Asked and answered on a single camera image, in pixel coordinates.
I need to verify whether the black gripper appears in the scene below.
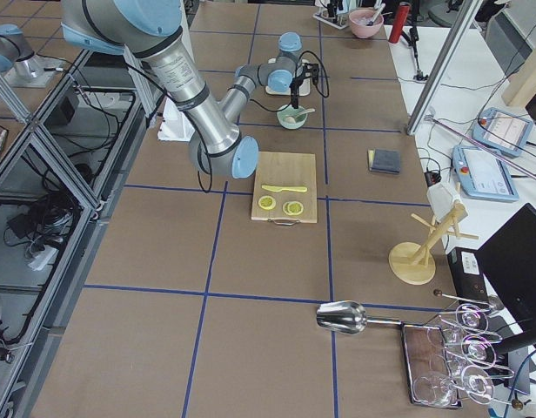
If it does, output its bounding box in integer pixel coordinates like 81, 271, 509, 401
290, 75, 304, 109

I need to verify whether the pink ice bowl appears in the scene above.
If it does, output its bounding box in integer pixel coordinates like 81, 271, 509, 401
348, 9, 384, 39

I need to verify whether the wooden cutting board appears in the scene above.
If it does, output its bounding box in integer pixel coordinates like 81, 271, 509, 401
251, 152, 318, 225

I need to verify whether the wooden mug tree stand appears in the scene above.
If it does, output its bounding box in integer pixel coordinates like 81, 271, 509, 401
388, 200, 479, 286

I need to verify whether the black glass rack tray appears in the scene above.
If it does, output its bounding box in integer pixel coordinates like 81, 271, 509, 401
400, 324, 450, 408

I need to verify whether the aluminium frame post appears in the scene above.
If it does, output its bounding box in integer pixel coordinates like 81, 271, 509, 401
405, 0, 484, 136

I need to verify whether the teach pendant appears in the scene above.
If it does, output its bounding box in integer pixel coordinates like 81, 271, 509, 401
452, 145, 519, 202
472, 107, 532, 158

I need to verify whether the far teach pendant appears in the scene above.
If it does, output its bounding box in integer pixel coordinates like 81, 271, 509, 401
472, 107, 532, 158

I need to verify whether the metal scoop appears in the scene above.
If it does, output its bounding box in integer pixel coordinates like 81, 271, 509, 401
316, 300, 402, 334

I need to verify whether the near teach pendant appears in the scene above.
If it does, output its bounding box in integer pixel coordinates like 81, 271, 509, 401
452, 145, 519, 202

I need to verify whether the yellow plastic knife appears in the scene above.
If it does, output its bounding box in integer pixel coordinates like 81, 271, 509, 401
261, 185, 308, 193

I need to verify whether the lower lemon slice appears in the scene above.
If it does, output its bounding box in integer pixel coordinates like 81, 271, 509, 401
258, 195, 277, 211

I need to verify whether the cream bear serving tray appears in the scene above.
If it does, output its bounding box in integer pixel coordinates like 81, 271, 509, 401
265, 80, 311, 97

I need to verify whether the light green bowl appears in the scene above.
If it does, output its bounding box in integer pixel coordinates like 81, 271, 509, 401
277, 105, 308, 130

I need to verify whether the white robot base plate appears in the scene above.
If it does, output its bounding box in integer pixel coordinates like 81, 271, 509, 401
157, 98, 195, 142

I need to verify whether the black monitor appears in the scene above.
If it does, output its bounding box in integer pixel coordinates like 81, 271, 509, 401
477, 203, 536, 330

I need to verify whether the upper lemon slice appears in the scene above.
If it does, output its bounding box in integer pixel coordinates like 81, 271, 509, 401
282, 200, 304, 217

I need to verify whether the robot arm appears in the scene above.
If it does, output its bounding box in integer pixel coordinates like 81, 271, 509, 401
62, 0, 302, 179

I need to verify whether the lemon slice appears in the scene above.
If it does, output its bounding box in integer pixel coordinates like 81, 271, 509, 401
282, 200, 304, 217
258, 195, 277, 211

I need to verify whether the white wire cup rack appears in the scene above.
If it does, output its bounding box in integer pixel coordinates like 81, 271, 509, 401
312, 9, 348, 30

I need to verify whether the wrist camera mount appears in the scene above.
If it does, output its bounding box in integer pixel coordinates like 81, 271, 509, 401
302, 63, 319, 86

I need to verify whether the grey folded cloth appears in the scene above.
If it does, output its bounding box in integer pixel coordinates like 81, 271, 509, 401
367, 149, 401, 174

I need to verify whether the red cylinder can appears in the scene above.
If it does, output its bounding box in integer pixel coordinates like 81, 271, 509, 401
388, 1, 411, 44

